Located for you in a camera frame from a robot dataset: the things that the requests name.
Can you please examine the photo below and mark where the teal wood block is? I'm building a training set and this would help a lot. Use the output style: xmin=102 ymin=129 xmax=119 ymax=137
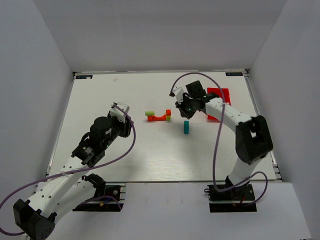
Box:
xmin=183 ymin=120 xmax=190 ymax=135

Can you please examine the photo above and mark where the red arch wood block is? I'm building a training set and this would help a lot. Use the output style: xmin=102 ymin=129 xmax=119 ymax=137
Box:
xmin=152 ymin=114 xmax=167 ymax=121

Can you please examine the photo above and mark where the long green wood block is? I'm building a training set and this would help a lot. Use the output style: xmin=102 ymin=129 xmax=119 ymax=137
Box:
xmin=145 ymin=111 xmax=155 ymax=116

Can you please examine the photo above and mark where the red plastic bin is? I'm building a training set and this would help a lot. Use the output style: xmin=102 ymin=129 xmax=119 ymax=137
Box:
xmin=206 ymin=87 xmax=233 ymax=123

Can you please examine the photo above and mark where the red rectangular wood block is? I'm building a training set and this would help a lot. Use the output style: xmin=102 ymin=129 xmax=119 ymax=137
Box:
xmin=147 ymin=115 xmax=154 ymax=122

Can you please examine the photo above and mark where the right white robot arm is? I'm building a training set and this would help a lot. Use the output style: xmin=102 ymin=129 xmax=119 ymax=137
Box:
xmin=170 ymin=80 xmax=274 ymax=193

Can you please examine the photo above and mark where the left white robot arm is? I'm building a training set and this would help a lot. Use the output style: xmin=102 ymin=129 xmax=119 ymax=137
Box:
xmin=13 ymin=102 xmax=133 ymax=240

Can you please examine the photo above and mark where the right blue table sticker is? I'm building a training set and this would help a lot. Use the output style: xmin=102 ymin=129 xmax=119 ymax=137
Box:
xmin=225 ymin=72 xmax=243 ymax=77

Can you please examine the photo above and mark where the blue table sticker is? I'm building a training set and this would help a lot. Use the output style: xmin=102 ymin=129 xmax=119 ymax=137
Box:
xmin=75 ymin=75 xmax=93 ymax=80
xmin=225 ymin=72 xmax=243 ymax=77

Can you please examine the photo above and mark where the left blue table sticker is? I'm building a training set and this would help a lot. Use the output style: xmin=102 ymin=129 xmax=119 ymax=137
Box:
xmin=75 ymin=75 xmax=93 ymax=80

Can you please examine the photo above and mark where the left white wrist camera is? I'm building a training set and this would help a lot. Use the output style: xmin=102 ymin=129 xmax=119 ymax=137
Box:
xmin=108 ymin=102 xmax=130 ymax=123

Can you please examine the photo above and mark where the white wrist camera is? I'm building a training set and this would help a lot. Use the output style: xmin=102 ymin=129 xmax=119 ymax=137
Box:
xmin=108 ymin=102 xmax=130 ymax=123
xmin=169 ymin=86 xmax=185 ymax=104

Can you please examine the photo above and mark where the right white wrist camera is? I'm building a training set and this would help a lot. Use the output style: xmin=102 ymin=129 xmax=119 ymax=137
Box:
xmin=169 ymin=86 xmax=185 ymax=104

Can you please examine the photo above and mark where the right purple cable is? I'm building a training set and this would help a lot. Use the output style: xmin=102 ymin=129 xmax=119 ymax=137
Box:
xmin=170 ymin=72 xmax=269 ymax=206

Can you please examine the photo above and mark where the purple cable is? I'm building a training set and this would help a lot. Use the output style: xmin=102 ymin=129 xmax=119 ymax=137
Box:
xmin=170 ymin=72 xmax=269 ymax=206
xmin=0 ymin=104 xmax=136 ymax=237

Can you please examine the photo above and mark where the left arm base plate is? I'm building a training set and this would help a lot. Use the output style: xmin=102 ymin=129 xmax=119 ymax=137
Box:
xmin=72 ymin=183 xmax=126 ymax=213

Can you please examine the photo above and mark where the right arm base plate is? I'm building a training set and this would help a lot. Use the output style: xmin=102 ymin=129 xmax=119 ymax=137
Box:
xmin=204 ymin=184 xmax=257 ymax=213

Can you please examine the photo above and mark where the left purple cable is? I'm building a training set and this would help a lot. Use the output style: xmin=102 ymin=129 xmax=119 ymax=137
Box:
xmin=0 ymin=104 xmax=136 ymax=237

